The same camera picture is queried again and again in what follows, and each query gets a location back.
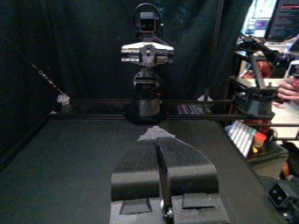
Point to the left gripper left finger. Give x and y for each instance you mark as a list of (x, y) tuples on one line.
[(136, 172)]

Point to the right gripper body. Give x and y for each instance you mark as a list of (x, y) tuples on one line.
[(147, 54)]

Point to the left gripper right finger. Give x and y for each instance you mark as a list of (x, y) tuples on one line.
[(191, 172)]

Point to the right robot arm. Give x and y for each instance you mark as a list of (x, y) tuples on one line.
[(145, 105)]

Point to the person's hand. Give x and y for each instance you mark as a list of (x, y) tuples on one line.
[(288, 89)]

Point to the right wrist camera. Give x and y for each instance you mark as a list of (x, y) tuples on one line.
[(147, 22)]

